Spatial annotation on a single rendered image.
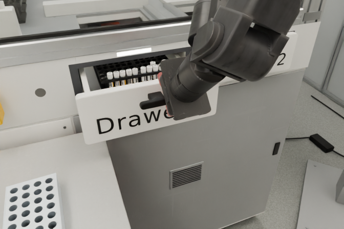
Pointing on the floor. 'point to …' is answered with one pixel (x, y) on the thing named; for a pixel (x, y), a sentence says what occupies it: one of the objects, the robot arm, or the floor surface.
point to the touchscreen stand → (321, 198)
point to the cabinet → (195, 157)
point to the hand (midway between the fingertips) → (172, 100)
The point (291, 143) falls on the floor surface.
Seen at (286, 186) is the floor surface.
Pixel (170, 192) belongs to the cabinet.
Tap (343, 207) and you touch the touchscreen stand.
